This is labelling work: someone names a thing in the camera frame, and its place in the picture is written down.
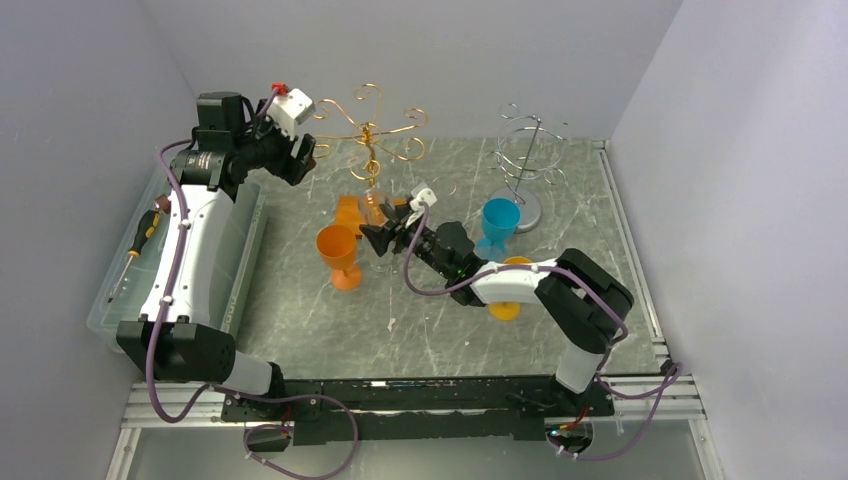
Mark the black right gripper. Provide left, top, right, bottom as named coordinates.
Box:
left=360, top=204, right=452, bottom=278

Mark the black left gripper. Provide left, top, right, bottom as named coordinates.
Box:
left=234, top=100, right=316, bottom=185

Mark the clear wine glass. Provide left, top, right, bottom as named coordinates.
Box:
left=358, top=188, right=392, bottom=227

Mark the orange plastic goblet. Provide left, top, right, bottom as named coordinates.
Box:
left=315, top=224, right=362, bottom=291

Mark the gold wire glass rack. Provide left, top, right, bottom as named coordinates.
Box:
left=309, top=82, right=431, bottom=238

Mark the yellow plastic goblet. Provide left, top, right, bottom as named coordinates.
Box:
left=486, top=280, right=527, bottom=322

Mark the clear plastic storage box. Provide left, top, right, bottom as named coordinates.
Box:
left=86, top=180, right=267, bottom=353

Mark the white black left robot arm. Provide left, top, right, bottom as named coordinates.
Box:
left=116, top=84, right=316, bottom=420

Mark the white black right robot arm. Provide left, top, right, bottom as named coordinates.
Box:
left=360, top=200, right=634, bottom=415

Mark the clear small glass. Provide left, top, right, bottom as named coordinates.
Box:
left=362, top=239, right=395, bottom=273

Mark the blue plastic goblet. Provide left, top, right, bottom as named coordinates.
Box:
left=476, top=198, right=521, bottom=262

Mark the brown bronze faucet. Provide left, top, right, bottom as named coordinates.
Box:
left=154, top=194, right=171, bottom=215

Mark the black yellow screwdriver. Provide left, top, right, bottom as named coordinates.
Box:
left=107, top=207, right=161, bottom=303

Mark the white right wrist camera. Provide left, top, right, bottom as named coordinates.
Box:
left=405, top=187, right=438, bottom=226

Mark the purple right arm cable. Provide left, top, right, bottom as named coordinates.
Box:
left=402, top=201, right=683, bottom=463

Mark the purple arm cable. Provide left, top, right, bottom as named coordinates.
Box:
left=144, top=89, right=361, bottom=480
left=402, top=201, right=683, bottom=463

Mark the chrome wire glass rack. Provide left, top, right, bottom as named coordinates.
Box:
left=484, top=103, right=567, bottom=233

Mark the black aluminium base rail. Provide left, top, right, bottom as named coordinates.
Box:
left=122, top=374, right=704, bottom=455

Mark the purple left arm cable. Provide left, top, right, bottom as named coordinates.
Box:
left=144, top=89, right=361, bottom=480

